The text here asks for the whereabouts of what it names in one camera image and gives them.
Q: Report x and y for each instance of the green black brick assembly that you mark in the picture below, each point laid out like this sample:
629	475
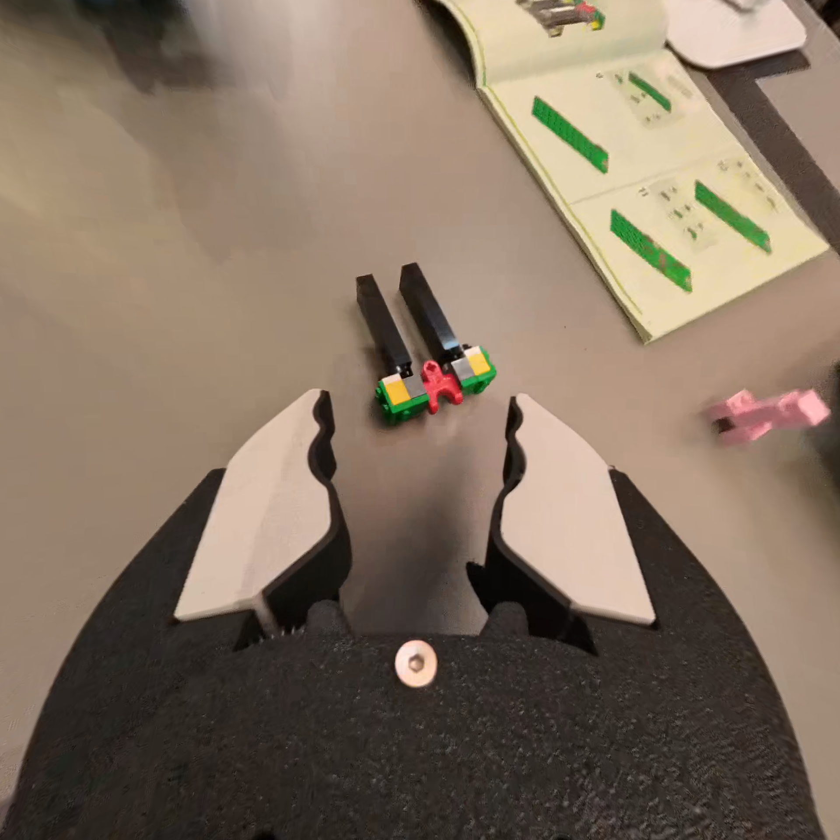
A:
400	394

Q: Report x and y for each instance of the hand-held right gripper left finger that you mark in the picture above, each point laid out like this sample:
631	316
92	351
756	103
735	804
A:
262	518

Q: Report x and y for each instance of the brick instruction booklet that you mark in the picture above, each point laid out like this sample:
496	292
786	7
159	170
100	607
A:
630	157

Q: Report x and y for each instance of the grey desk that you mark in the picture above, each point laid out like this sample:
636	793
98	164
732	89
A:
229	262

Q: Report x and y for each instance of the pink brick piece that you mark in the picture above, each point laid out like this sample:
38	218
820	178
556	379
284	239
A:
764	413

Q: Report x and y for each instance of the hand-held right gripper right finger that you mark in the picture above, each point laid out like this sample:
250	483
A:
571	518

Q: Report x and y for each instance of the white stand base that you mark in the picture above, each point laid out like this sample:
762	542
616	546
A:
735	29

